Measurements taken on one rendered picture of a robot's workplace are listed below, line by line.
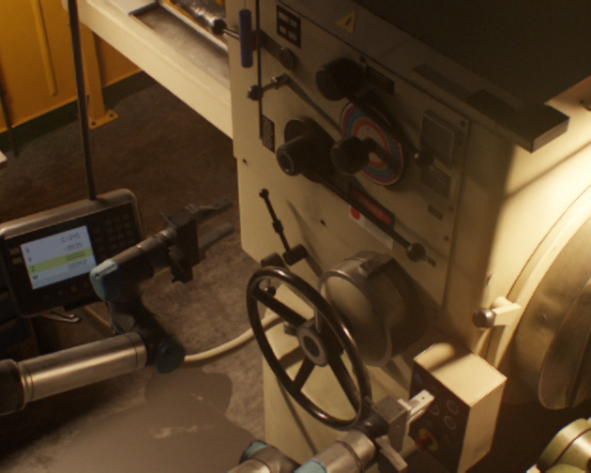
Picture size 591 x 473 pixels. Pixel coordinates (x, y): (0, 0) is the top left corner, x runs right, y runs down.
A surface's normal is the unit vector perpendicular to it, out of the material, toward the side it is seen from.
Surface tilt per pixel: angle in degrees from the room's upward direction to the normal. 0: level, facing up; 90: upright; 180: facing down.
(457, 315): 90
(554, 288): 55
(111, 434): 0
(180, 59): 0
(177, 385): 0
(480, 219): 90
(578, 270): 43
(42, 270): 71
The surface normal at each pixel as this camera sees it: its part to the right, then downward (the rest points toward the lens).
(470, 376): 0.00, -0.73
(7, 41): 0.65, 0.53
